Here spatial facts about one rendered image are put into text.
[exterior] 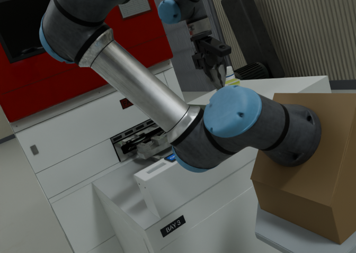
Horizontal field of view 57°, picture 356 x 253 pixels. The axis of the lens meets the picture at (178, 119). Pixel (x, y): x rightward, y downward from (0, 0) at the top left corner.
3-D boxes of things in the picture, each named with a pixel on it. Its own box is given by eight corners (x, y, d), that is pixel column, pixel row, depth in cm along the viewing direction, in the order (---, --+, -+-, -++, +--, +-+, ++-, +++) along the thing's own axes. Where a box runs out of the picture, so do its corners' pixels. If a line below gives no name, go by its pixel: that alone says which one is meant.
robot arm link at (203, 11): (170, -6, 109) (184, -9, 115) (180, 26, 112) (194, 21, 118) (188, -15, 104) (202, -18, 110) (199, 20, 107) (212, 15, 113)
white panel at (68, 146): (49, 202, 150) (9, 122, 139) (192, 127, 184) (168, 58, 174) (50, 204, 147) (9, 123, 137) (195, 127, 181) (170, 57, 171)
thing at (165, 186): (148, 210, 112) (133, 174, 108) (262, 139, 135) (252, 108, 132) (160, 219, 104) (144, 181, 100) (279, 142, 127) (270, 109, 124)
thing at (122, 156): (119, 161, 162) (112, 143, 160) (190, 124, 181) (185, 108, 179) (121, 161, 161) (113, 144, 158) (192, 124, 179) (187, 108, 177)
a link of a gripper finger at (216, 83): (214, 91, 122) (206, 67, 120) (223, 91, 117) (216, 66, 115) (207, 94, 121) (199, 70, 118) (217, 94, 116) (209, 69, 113)
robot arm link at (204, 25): (212, 16, 111) (193, 23, 108) (216, 29, 112) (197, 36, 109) (199, 20, 118) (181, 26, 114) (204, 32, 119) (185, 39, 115)
